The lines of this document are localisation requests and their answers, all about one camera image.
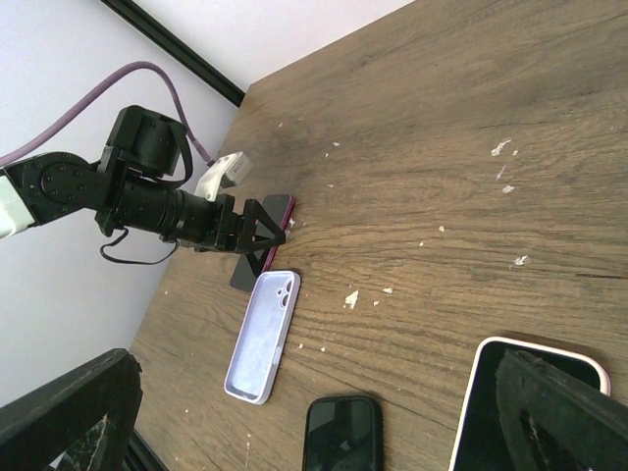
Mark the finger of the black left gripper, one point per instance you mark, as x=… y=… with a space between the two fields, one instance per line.
x=262 y=258
x=253 y=215

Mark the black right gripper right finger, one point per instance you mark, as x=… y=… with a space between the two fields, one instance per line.
x=552 y=421

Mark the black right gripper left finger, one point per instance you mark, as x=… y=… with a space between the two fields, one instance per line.
x=85 y=418

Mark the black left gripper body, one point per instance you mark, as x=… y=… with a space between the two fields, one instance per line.
x=230 y=231

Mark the pink phone case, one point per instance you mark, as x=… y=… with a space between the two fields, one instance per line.
x=529 y=406

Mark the blue smartphone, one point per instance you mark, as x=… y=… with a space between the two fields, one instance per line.
x=479 y=443

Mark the lavender phone case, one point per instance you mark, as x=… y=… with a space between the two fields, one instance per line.
x=261 y=340

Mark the black phone case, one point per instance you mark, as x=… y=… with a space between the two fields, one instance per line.
x=342 y=434

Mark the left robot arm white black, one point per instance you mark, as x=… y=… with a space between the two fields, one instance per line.
x=131 y=187

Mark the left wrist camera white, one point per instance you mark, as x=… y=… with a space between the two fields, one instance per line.
x=227 y=171

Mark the left black frame post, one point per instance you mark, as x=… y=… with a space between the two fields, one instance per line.
x=144 y=23

